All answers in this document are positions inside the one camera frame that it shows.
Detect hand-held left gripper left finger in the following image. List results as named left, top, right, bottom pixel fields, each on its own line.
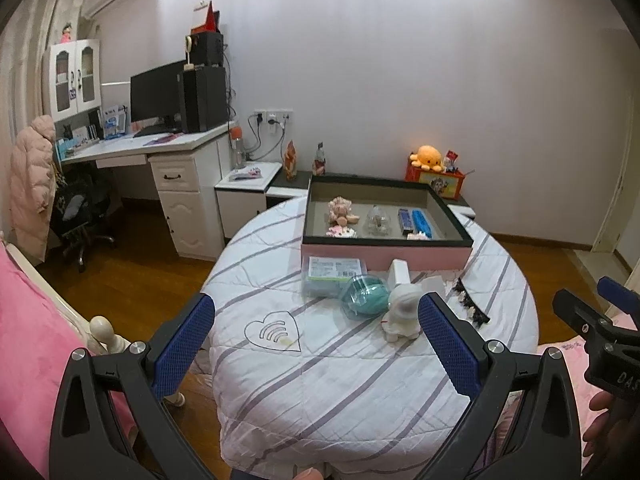
left=49, top=292, right=217, bottom=480

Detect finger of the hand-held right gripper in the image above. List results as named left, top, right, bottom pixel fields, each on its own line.
left=552, top=288, right=626, bottom=347
left=597, top=276, right=640, bottom=321

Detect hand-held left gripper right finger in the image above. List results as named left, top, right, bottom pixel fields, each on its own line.
left=417, top=291, right=583, bottom=480

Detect pink tray box black rim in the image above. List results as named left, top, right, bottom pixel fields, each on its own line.
left=301, top=174, right=475, bottom=272

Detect clear plastic ornament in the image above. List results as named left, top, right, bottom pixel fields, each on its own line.
left=366, top=205, right=392, bottom=237

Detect small doll figure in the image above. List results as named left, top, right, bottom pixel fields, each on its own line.
left=327, top=196, right=360, bottom=227

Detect person's right hand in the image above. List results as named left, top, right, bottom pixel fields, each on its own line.
left=581, top=390, right=623, bottom=461

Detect black hair clip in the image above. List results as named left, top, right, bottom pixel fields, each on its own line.
left=447, top=277, right=493, bottom=330

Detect white astronaut figure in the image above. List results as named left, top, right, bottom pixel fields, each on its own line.
left=382, top=282, right=422, bottom=343

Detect small white box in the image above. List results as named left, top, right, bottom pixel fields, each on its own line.
left=420, top=276, right=447, bottom=302

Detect white rectangular bottle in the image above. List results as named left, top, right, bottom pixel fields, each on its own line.
left=389, top=258, right=411, bottom=288

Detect teal round clear capsule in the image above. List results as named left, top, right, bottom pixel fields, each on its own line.
left=340, top=274, right=390, bottom=321

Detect white door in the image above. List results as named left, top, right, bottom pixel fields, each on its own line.
left=592, top=125, right=633, bottom=256

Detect white desk with drawers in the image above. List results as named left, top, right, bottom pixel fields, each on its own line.
left=55, top=122, right=233, bottom=261

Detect clear packet green label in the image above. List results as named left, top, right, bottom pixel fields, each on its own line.
left=301, top=256, right=368, bottom=298

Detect pink bed sheet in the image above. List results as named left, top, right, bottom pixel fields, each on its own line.
left=0, top=242, right=136, bottom=480

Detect white nightstand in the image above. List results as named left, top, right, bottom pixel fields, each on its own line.
left=215, top=162, right=283, bottom=241

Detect red printed storage box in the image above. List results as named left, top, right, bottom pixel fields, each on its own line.
left=405, top=165, right=466, bottom=202

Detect black office chair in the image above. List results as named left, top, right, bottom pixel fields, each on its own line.
left=50, top=162, right=118, bottom=273

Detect orange octopus plush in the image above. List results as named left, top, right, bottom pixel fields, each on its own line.
left=410, top=145, right=446, bottom=172

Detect low black-top cabinet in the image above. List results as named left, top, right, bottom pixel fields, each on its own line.
left=266, top=170, right=477, bottom=221

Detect orange cap water bottle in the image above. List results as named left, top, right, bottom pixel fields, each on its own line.
left=230, top=125, right=247, bottom=170

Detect pink puffer coat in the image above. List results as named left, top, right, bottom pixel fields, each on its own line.
left=10, top=115, right=57, bottom=261

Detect blue desk file box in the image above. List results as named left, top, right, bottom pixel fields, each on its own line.
left=102, top=105, right=126, bottom=138

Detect black computer tower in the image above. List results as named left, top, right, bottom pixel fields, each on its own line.
left=179, top=66, right=228, bottom=134

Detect black computer monitor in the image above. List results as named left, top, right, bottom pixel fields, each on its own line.
left=130, top=60, right=187, bottom=133

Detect white glass-door cabinet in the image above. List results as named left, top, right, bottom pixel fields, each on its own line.
left=42, top=39, right=102, bottom=123

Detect black speaker box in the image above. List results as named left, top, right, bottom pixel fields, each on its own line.
left=190, top=31, right=225, bottom=67

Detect light curtain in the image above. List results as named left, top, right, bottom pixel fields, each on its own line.
left=0, top=0, right=66, bottom=151

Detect white bed frame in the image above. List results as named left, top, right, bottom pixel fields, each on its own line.
left=0, top=232, right=186, bottom=406

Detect black power cables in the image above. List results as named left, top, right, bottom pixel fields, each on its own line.
left=247, top=115, right=286, bottom=161

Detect white wall power outlet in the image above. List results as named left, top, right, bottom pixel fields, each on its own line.
left=254, top=108, right=294, bottom=126

